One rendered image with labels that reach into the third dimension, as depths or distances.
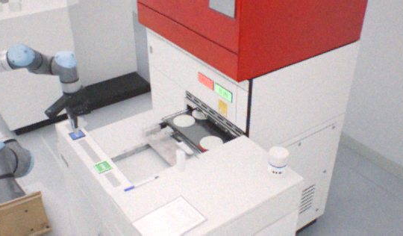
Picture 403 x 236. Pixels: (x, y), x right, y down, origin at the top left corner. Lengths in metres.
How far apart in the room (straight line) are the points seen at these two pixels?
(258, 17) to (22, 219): 1.09
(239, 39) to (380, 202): 1.85
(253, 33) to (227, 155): 0.48
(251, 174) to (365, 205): 1.54
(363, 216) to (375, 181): 0.38
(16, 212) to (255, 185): 0.83
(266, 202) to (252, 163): 0.20
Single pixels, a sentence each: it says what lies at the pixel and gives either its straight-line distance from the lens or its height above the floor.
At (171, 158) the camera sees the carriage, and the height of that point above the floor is 0.88.
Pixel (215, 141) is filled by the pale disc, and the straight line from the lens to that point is 1.89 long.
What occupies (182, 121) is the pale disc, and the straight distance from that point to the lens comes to 2.02.
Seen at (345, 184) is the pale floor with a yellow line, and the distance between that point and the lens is 3.17.
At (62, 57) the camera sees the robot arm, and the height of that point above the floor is 1.33.
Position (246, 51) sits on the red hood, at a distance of 1.63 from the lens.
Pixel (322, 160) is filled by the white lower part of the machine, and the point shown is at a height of 0.56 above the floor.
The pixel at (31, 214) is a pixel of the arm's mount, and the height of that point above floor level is 0.92.
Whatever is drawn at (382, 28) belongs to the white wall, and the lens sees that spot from 3.07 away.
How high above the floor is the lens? 2.01
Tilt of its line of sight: 33 degrees down
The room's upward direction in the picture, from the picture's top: straight up
